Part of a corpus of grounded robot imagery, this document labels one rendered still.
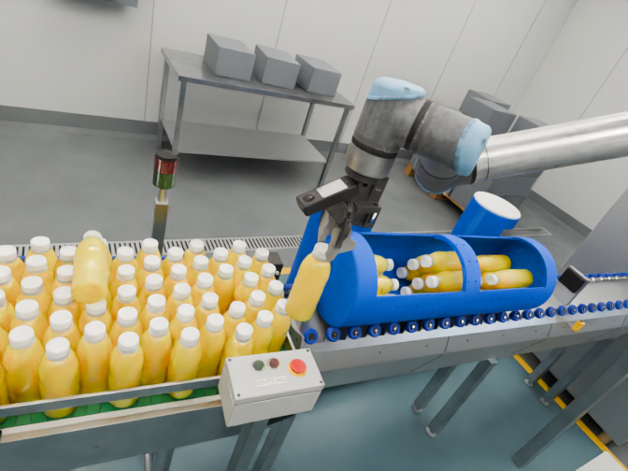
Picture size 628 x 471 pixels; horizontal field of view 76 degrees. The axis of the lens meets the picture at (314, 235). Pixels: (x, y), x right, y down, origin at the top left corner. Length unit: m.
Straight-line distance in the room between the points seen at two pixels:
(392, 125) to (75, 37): 3.59
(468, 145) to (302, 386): 0.58
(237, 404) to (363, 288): 0.45
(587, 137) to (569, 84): 5.88
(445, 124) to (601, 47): 6.09
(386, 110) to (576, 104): 6.04
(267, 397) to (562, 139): 0.76
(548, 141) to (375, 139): 0.34
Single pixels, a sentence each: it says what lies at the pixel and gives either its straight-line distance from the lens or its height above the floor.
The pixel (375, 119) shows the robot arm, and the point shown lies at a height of 1.64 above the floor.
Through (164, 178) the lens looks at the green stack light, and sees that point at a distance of 1.26.
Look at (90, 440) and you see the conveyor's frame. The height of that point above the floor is 0.85.
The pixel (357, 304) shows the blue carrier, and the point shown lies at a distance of 1.11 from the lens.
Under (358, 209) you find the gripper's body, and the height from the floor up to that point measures 1.46.
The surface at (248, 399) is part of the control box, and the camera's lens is 0.88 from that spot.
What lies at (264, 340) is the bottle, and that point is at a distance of 1.04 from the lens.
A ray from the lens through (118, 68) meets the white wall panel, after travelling 4.18.
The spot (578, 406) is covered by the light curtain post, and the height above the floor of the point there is 0.54.
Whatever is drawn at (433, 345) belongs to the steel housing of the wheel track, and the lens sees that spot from 1.54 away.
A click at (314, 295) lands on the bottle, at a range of 0.91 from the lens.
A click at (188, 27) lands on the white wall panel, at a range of 4.16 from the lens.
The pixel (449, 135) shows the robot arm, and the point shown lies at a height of 1.66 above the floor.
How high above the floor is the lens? 1.81
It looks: 32 degrees down
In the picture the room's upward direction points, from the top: 20 degrees clockwise
